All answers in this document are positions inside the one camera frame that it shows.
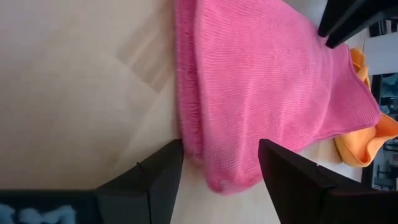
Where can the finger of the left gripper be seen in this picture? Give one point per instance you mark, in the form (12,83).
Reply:
(339,15)
(367,21)

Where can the pink microfiber towel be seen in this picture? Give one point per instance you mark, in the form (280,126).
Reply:
(264,93)

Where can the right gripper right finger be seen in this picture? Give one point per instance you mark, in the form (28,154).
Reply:
(311,199)

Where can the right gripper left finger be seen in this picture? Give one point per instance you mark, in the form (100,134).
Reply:
(124,202)

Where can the orange microfiber towel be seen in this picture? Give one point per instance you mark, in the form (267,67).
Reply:
(360,149)

